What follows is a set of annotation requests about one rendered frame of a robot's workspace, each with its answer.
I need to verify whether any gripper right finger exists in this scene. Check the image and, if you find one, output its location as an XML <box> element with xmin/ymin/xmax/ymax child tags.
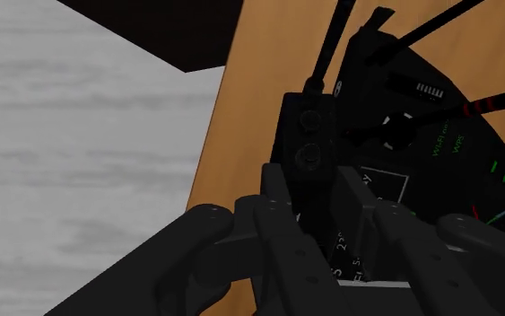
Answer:
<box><xmin>333</xmin><ymin>166</ymin><xmax>505</xmax><ymax>316</ymax></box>

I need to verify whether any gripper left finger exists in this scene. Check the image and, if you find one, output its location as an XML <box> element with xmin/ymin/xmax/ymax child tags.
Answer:
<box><xmin>44</xmin><ymin>162</ymin><xmax>349</xmax><ymax>316</ymax></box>

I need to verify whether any black router with antennas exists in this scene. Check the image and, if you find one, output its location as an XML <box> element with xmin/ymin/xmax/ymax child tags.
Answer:
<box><xmin>269</xmin><ymin>0</ymin><xmax>505</xmax><ymax>282</ymax></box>

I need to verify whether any light wooden table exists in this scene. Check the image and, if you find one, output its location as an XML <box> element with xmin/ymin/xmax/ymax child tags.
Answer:
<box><xmin>185</xmin><ymin>0</ymin><xmax>505</xmax><ymax>316</ymax></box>

